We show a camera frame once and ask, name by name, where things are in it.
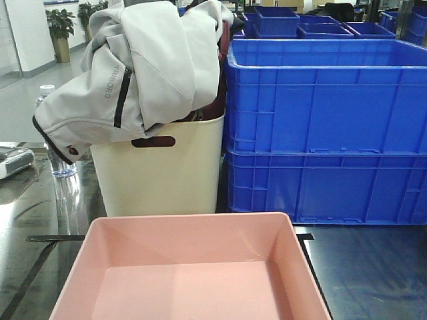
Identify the pink plastic bin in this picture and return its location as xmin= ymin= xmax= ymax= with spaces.
xmin=51 ymin=213 xmax=330 ymax=319

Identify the small blue bin background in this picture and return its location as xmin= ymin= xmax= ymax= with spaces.
xmin=254 ymin=6 xmax=300 ymax=39

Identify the cream plastic basket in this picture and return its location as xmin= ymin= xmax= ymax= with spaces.
xmin=91 ymin=116 xmax=224 ymax=217

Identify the large blue crate lower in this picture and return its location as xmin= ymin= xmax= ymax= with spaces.
xmin=226 ymin=149 xmax=426 ymax=225

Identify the large blue crate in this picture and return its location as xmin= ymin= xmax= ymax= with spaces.
xmin=226 ymin=149 xmax=426 ymax=225
xmin=226 ymin=39 xmax=426 ymax=153

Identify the grey jacket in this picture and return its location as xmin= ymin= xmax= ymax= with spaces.
xmin=32 ymin=1 xmax=234 ymax=164

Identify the clear water bottle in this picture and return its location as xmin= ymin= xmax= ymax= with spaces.
xmin=35 ymin=84 xmax=81 ymax=214

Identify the large blue crate upper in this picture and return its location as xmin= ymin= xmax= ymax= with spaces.
xmin=226 ymin=39 xmax=426 ymax=153

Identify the stainless steel table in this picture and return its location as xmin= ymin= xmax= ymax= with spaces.
xmin=1 ymin=143 xmax=426 ymax=319

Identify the white remote controller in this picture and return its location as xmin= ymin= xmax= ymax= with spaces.
xmin=1 ymin=146 xmax=35 ymax=179

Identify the distant potted plant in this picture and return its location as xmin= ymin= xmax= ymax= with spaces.
xmin=45 ymin=9 xmax=75 ymax=63

